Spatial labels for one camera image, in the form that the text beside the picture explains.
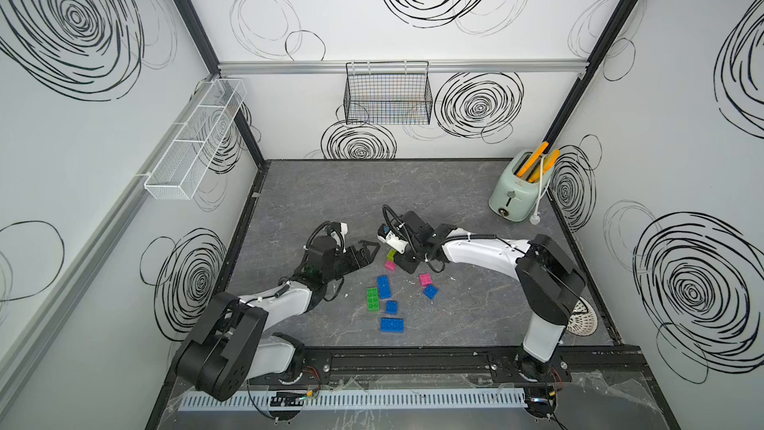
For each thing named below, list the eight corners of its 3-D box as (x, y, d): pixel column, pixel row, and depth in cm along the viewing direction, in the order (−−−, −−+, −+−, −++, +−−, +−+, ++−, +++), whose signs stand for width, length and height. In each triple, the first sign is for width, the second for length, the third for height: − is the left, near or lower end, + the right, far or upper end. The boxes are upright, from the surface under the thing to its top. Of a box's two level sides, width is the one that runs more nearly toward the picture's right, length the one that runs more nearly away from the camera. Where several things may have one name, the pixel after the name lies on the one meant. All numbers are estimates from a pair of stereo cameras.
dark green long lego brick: (366, 311, 85) (365, 308, 83) (367, 290, 89) (366, 287, 87) (379, 311, 85) (379, 308, 83) (379, 290, 89) (379, 287, 87)
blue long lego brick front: (380, 332, 81) (380, 330, 79) (380, 320, 83) (380, 318, 81) (404, 332, 81) (404, 330, 79) (403, 320, 83) (404, 318, 81)
